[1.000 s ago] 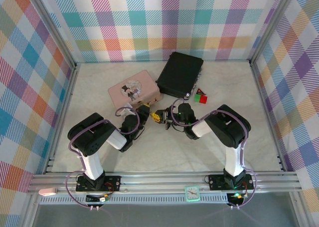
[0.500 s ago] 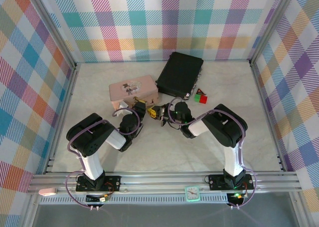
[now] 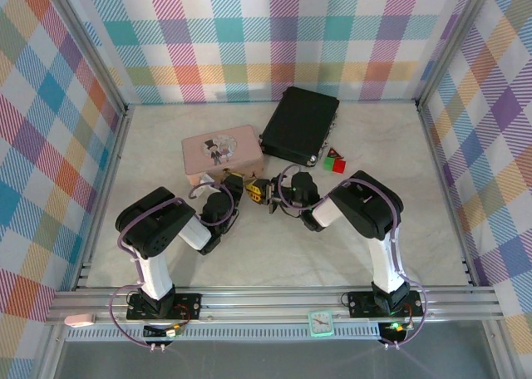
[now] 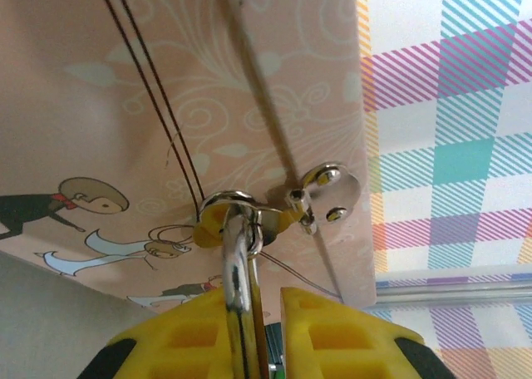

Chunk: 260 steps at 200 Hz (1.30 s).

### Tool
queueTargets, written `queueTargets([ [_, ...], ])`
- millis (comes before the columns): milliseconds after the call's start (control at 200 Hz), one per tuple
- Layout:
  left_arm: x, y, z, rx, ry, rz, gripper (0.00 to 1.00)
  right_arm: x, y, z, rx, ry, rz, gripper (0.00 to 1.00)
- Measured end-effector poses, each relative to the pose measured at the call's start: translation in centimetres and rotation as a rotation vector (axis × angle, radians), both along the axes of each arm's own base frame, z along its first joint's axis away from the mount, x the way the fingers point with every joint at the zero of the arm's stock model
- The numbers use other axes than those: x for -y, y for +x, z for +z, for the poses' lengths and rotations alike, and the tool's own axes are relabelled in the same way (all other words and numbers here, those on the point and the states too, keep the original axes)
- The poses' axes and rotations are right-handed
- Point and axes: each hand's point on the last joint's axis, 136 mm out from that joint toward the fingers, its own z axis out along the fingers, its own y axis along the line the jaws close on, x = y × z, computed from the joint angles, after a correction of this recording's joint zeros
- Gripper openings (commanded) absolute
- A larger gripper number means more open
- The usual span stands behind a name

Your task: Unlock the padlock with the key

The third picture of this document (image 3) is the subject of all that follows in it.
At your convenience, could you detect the pink cartoon tin box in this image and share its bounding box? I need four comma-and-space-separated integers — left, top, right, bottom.
181, 124, 266, 187

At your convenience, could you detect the black ribbed carrying case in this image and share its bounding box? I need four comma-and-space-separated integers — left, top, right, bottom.
259, 86, 342, 169

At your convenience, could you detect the mint green square clock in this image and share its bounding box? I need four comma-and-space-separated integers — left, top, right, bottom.
308, 309, 335, 337

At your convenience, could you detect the small pink oblong object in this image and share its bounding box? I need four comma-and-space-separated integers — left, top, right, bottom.
64, 313, 96, 328

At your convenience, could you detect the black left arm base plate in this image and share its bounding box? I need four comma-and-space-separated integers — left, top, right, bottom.
126, 292, 203, 322

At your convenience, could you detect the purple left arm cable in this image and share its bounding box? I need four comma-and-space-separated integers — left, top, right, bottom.
108, 182, 234, 350

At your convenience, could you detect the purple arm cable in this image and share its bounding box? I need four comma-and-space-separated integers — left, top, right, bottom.
277, 165, 427, 350
108, 182, 234, 350

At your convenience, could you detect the aluminium profile frame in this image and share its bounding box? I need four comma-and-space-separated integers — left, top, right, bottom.
36, 0, 513, 379

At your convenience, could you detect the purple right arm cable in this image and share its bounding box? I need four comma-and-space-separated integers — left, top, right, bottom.
277, 165, 427, 350

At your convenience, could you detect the grey slotted cable duct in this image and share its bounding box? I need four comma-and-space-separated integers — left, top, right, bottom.
64, 326, 383, 342

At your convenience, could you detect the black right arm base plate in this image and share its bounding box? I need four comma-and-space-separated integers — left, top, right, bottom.
347, 290, 422, 319

